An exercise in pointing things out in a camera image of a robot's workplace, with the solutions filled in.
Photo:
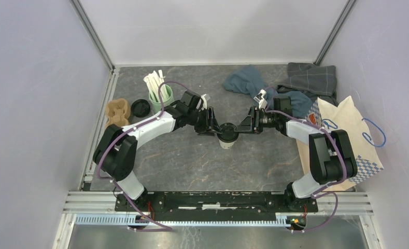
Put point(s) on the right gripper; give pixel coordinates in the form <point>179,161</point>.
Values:
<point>251,124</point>

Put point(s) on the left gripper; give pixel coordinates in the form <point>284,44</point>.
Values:
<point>210,126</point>

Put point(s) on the black plastic cup lid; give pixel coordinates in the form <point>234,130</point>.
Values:
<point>228,133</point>

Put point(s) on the white paper coffee cup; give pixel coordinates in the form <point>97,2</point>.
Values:
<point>226,145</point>

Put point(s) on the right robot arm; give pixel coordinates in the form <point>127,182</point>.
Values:
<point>331,158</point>

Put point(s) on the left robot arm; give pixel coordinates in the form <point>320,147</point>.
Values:
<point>116,152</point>

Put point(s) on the paper takeout bag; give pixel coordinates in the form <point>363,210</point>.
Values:
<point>347,117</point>

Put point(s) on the blue cloth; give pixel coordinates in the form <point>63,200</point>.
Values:
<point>247,80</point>

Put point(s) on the green straw holder can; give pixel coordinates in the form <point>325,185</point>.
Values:
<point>156,105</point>

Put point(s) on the white wrapped straws bundle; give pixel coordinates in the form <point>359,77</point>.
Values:
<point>154,83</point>

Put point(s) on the grey plaid cloth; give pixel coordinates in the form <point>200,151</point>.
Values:
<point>312,80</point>

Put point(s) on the cardboard cup carrier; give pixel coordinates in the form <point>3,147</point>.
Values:
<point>118,112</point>

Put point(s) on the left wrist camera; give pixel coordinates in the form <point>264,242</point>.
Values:
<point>204,99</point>

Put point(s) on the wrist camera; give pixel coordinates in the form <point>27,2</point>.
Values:
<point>260,99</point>
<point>204,99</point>

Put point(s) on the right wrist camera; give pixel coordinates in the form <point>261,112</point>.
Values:
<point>260,99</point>

